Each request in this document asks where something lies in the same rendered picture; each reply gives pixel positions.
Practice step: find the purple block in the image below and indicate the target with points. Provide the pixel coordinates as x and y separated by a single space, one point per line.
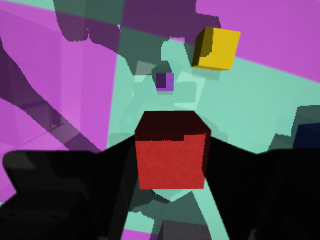
164 81

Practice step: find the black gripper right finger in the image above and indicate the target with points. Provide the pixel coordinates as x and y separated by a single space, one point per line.
244 184

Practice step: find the red block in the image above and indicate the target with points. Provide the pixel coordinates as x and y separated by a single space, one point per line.
172 149

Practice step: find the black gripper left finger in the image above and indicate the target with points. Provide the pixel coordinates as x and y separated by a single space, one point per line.
107 179

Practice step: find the yellow block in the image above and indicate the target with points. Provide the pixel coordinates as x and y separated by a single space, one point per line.
215 49

